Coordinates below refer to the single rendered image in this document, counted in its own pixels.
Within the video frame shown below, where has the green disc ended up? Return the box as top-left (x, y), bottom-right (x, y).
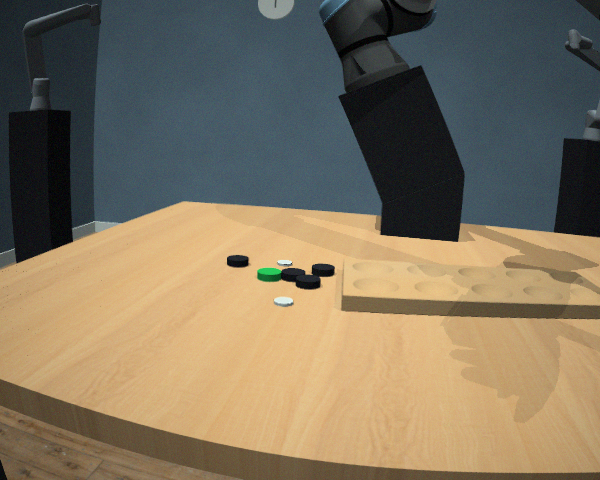
top-left (257, 268), bottom-right (282, 282)

